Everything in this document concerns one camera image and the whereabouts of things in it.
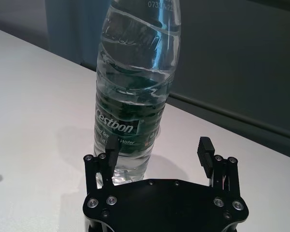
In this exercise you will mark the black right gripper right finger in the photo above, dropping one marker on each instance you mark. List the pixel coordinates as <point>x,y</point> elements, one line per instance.
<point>207,157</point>

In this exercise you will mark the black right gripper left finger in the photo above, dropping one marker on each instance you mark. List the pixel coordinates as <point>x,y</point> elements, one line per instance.
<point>111,159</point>

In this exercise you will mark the clear water bottle green label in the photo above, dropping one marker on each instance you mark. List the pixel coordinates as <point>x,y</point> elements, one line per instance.
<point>135,72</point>

